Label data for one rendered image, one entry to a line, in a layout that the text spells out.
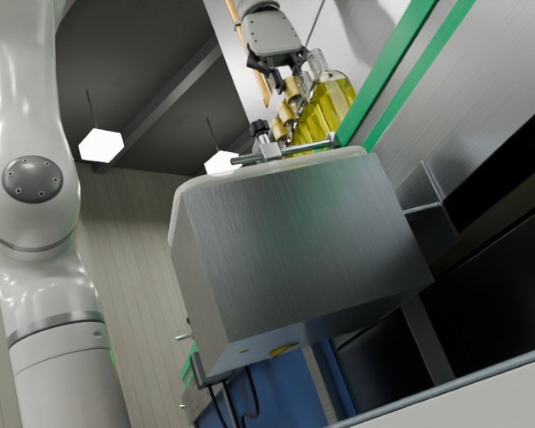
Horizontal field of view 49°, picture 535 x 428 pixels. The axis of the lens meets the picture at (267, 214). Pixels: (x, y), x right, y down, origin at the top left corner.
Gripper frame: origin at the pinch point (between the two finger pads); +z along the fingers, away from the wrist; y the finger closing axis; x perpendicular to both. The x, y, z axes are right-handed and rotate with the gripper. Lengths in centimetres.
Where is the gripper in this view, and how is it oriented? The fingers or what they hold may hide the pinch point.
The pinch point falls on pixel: (288, 80)
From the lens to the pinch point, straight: 112.9
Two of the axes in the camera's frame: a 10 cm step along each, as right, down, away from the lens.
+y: -9.3, 2.2, -3.1
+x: 2.0, -4.3, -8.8
